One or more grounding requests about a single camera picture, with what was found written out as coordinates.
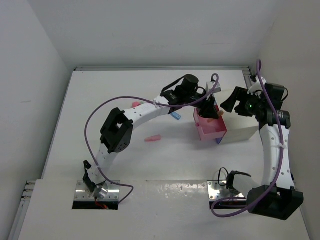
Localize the metal base plate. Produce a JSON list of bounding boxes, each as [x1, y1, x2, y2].
[[73, 180, 120, 202], [207, 180, 245, 201]]

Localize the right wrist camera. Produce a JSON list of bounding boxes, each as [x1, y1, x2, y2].
[[247, 77, 263, 96]]

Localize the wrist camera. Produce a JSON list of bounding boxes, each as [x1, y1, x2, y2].
[[205, 81, 222, 94], [247, 77, 263, 96]]

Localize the pink drawer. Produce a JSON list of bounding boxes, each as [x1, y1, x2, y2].
[[193, 109, 227, 142]]

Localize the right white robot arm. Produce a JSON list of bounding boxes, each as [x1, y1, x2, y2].
[[220, 83, 304, 221]]

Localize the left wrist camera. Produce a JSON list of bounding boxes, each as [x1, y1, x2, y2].
[[205, 81, 222, 94]]

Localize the white drawer cabinet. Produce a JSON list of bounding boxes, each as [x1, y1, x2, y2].
[[214, 90, 259, 145]]

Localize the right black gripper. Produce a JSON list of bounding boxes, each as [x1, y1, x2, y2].
[[220, 86, 265, 117]]

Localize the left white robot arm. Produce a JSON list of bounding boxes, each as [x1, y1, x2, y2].
[[83, 73, 219, 193]]

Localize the pink cap-shaped clip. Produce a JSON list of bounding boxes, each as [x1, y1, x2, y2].
[[144, 134, 162, 143]]

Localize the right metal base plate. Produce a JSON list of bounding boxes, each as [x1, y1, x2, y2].
[[207, 180, 245, 201]]

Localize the clear tube with pink cap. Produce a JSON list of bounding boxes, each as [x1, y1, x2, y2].
[[131, 101, 142, 108]]

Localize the purple bottom drawer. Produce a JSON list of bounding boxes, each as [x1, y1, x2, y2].
[[215, 138, 223, 144]]

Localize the blue cap-shaped clip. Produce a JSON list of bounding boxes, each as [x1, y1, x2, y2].
[[171, 112, 181, 120]]

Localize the orange cap-shaped clip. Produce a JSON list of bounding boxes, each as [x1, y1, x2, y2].
[[207, 110, 224, 123]]

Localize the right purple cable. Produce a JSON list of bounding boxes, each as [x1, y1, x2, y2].
[[211, 58, 291, 218]]

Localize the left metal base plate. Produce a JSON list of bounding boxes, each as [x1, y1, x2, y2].
[[73, 180, 120, 202]]

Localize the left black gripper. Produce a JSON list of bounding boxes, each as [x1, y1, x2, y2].
[[182, 88, 218, 118]]

